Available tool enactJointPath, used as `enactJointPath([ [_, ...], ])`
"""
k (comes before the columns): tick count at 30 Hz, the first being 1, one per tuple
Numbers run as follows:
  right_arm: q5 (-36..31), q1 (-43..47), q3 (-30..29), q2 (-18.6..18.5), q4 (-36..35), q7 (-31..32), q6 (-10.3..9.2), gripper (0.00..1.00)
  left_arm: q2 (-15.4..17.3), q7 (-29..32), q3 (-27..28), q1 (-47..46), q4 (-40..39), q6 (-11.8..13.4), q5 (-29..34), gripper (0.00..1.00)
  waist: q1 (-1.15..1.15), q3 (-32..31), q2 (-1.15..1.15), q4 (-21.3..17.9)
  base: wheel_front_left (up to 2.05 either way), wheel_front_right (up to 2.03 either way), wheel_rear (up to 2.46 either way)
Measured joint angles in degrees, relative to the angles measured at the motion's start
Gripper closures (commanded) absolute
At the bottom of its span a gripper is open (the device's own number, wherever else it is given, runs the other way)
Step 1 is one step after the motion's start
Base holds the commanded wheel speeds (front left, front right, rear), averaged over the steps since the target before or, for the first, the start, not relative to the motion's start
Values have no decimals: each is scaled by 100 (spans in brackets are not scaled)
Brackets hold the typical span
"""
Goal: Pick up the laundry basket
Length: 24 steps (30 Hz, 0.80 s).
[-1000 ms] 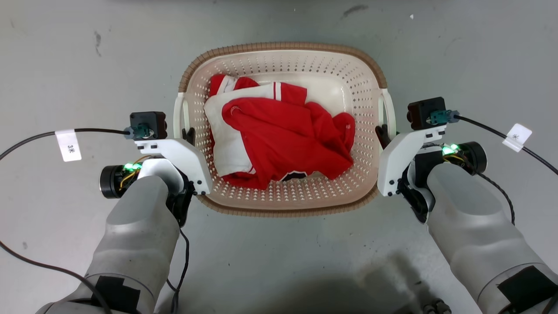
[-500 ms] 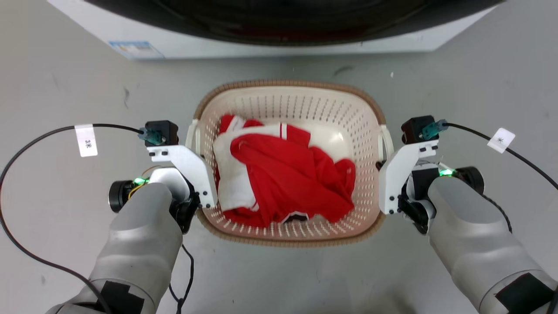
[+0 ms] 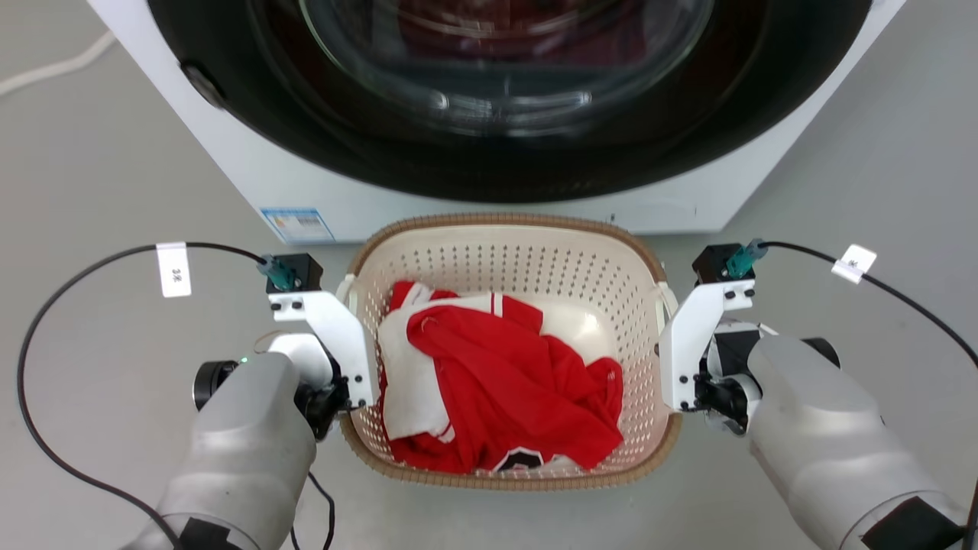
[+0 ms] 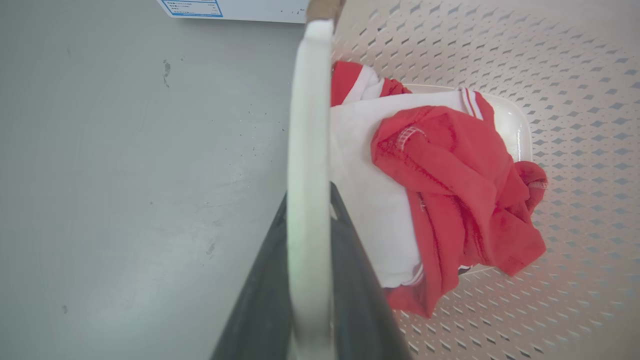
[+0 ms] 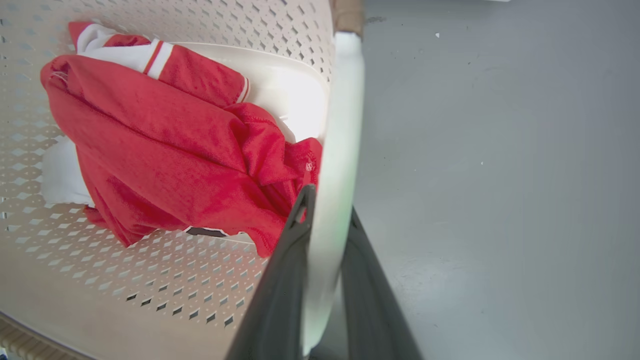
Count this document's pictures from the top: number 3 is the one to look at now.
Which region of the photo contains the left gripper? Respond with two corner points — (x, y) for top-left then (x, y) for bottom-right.
(295, 379), (352, 442)

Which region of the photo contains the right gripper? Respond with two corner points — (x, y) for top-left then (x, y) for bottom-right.
(694, 377), (751, 436)

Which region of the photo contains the beige plastic laundry basket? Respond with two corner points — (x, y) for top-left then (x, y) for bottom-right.
(336, 212), (684, 491)

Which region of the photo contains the red and white garment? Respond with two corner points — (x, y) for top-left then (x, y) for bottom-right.
(377, 280), (625, 475)

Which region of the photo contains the blue energy label sticker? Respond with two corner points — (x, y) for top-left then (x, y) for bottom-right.
(260, 207), (335, 245)

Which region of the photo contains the white washing machine body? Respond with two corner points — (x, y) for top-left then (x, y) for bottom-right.
(86, 0), (908, 244)

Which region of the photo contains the black round washer door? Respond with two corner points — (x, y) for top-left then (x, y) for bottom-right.
(147, 0), (873, 204)

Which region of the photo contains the white right camera bracket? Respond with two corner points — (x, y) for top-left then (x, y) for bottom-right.
(659, 280), (757, 413)

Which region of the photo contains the white camera bracket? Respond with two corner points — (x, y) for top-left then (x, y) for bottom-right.
(269, 290), (381, 410)
(659, 280), (757, 413)

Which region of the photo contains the white left camera bracket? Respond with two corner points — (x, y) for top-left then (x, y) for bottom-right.
(269, 290), (381, 410)

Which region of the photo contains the teal left cable plug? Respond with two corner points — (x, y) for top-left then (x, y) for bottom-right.
(257, 255), (296, 292)

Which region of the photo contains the teal cable plug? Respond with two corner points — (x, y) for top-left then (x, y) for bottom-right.
(725, 238), (769, 280)
(257, 255), (296, 292)

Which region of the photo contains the teal right cable plug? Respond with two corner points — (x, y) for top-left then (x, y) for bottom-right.
(725, 238), (769, 280)

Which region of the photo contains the white paper cable tag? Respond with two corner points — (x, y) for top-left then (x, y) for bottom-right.
(831, 244), (878, 285)
(156, 242), (193, 299)

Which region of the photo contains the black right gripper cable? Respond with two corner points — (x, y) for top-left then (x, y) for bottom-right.
(760, 241), (978, 550)

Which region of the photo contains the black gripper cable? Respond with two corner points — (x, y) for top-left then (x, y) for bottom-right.
(760, 241), (978, 550)
(17, 242), (337, 550)

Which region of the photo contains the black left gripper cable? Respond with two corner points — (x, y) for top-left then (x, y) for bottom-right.
(17, 242), (337, 550)

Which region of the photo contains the white floor cable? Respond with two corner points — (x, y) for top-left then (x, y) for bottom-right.
(0, 29), (118, 99)

